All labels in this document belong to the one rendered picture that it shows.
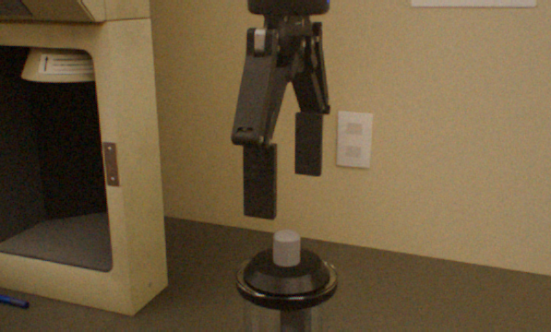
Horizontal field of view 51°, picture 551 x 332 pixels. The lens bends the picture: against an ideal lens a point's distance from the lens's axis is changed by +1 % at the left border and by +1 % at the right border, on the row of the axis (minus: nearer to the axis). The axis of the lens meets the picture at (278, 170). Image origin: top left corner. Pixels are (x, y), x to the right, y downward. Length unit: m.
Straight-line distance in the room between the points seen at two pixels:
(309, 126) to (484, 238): 0.66
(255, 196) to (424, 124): 0.69
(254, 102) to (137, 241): 0.54
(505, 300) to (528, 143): 0.29
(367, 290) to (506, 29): 0.52
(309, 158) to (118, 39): 0.38
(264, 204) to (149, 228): 0.50
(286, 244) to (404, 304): 0.47
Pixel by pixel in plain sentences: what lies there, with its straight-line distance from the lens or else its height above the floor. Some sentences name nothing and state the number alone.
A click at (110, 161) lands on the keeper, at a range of 0.90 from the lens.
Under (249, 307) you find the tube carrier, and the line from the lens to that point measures 0.61.
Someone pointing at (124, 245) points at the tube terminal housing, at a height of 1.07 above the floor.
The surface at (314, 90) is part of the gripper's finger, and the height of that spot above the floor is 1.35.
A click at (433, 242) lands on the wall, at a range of 1.23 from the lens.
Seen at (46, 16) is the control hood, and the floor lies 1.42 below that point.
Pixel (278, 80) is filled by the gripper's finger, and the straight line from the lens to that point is 0.51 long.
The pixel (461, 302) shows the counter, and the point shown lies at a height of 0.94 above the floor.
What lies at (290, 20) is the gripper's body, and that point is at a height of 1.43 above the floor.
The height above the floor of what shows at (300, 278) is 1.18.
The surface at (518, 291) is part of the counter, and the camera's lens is 1.13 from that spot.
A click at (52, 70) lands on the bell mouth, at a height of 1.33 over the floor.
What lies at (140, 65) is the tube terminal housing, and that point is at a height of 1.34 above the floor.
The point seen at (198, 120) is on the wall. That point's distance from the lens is 1.31.
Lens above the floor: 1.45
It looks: 18 degrees down
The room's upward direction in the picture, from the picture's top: straight up
